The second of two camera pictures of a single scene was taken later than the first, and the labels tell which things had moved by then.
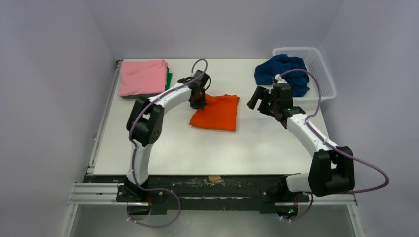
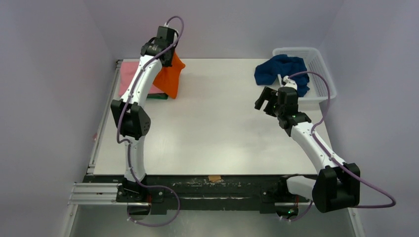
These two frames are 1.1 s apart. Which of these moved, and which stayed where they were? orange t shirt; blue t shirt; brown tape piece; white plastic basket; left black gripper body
Moved: orange t shirt; left black gripper body
Stayed: white plastic basket; brown tape piece; blue t shirt
